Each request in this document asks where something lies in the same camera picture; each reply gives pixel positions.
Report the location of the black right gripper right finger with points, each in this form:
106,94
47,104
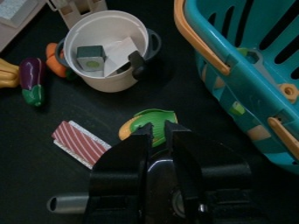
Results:
210,172

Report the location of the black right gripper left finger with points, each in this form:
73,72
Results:
121,172

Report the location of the pink striped toy bacon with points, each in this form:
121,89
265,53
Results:
79,143

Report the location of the green yellow toy corn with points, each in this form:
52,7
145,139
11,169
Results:
155,119

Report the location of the toy food in basket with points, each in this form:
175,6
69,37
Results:
213,78

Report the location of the black toy utensil piece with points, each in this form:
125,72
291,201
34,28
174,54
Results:
138,65

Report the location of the purple toy eggplant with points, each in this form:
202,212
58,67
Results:
32,78

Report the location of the grey cube green dot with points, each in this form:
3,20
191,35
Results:
91,57

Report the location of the white folded paper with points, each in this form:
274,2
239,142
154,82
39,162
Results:
119,54

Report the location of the orange toy carrot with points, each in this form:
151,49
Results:
54,62

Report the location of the yellow toy food piece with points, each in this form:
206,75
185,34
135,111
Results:
7,75

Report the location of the white block with grey pad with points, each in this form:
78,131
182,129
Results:
15,10

